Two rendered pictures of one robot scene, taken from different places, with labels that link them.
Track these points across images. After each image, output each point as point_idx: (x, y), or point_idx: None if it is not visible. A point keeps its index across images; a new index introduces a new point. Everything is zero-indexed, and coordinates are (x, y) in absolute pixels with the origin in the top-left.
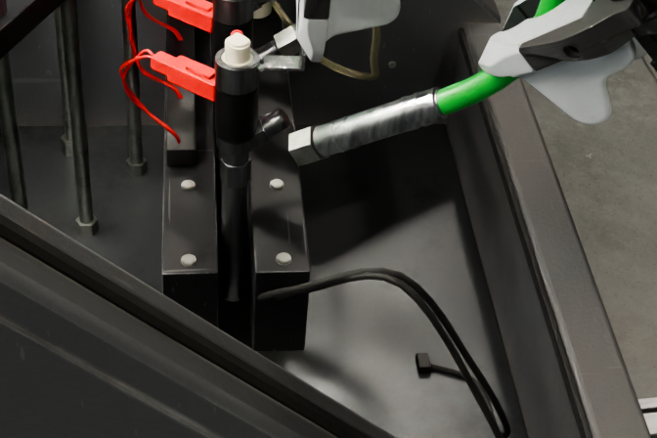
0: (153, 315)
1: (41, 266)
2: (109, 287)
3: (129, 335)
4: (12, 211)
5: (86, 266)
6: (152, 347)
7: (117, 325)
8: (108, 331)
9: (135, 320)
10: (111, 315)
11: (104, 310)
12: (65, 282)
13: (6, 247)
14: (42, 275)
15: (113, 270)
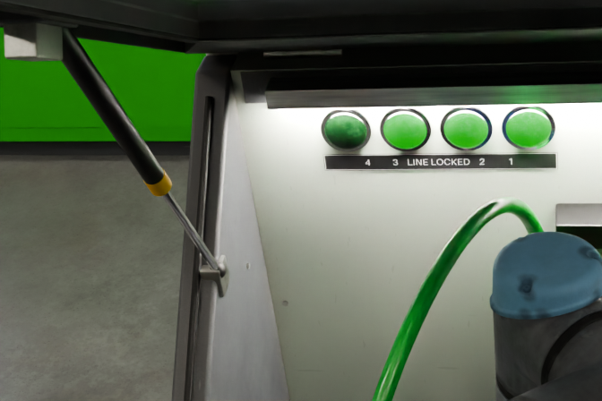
0: (184, 395)
1: (185, 346)
2: (185, 373)
3: (175, 388)
4: (204, 332)
5: (188, 361)
6: (175, 399)
7: (177, 382)
8: (173, 379)
9: (184, 390)
10: (180, 379)
11: (181, 375)
12: (184, 357)
13: (186, 331)
14: (182, 347)
15: (202, 379)
